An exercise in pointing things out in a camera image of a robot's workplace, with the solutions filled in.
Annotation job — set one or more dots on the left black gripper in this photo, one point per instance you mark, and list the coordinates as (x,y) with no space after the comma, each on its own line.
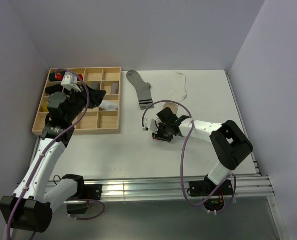
(95,97)

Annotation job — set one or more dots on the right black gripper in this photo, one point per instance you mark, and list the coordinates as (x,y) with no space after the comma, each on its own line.
(159,136)

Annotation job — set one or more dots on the white striped sock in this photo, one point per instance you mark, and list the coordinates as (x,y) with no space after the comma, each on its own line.
(109,105)

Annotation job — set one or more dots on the beige red reindeer sock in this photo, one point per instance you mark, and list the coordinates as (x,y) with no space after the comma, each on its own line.
(172,107)

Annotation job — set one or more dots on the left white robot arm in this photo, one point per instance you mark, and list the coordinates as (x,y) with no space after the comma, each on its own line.
(30,207)

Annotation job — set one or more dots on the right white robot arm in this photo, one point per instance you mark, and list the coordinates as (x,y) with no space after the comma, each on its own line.
(230,144)

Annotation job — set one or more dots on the light grey rolled sock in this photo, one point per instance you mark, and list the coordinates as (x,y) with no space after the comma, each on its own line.
(114,88)

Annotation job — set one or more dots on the wooden compartment tray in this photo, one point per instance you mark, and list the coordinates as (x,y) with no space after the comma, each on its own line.
(96,120)

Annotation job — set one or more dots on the red rolled sock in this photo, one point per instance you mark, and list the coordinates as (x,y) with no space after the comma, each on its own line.
(80,77)

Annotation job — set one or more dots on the plain white sock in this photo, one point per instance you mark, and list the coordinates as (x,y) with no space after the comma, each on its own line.
(177,92)

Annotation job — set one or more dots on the black rolled sock left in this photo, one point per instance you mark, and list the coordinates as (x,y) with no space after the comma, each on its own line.
(53,89)

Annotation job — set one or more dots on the grey striped sock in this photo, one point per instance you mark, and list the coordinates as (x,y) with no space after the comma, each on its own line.
(143,89)

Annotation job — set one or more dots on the dark green rolled sock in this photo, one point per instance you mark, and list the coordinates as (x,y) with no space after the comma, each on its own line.
(56,77)

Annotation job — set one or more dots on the yellow rolled sock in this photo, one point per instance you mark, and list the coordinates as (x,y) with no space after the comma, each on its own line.
(45,108)

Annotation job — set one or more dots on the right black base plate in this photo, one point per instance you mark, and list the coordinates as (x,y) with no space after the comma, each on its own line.
(203,188)

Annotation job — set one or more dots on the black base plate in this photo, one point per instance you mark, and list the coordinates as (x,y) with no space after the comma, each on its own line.
(93,191)
(203,188)

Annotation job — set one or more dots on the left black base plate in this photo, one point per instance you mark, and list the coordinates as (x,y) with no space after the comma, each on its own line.
(93,191)

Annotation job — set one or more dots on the aluminium mounting rail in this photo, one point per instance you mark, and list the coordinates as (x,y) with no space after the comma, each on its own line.
(167,189)

